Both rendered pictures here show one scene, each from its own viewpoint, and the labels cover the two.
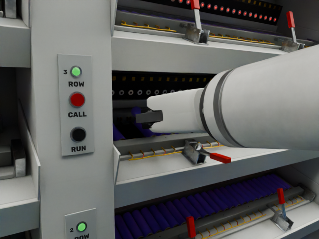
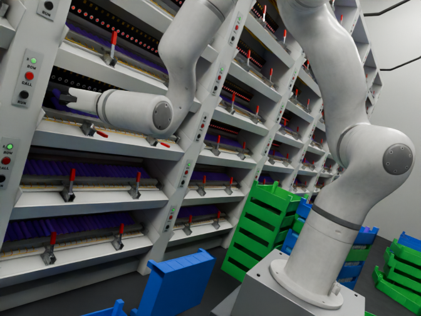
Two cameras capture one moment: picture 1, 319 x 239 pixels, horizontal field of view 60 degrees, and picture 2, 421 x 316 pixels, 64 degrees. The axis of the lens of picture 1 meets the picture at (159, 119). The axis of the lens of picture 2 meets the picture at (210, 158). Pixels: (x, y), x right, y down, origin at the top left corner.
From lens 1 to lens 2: 0.51 m
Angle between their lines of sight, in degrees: 27
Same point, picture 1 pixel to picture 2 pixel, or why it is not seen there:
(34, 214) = not seen: outside the picture
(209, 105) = (101, 102)
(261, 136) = (117, 120)
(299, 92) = (130, 106)
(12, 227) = not seen: outside the picture
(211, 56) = (114, 75)
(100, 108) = (40, 84)
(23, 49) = (7, 39)
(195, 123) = (92, 108)
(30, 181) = not seen: outside the picture
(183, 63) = (96, 74)
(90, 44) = (46, 48)
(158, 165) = (62, 128)
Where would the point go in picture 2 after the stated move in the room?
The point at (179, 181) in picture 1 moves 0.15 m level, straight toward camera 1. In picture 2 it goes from (74, 142) to (70, 155)
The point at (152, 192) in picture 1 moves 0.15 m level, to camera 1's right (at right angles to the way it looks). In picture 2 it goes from (55, 142) to (113, 157)
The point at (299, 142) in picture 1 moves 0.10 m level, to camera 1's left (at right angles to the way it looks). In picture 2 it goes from (128, 125) to (79, 110)
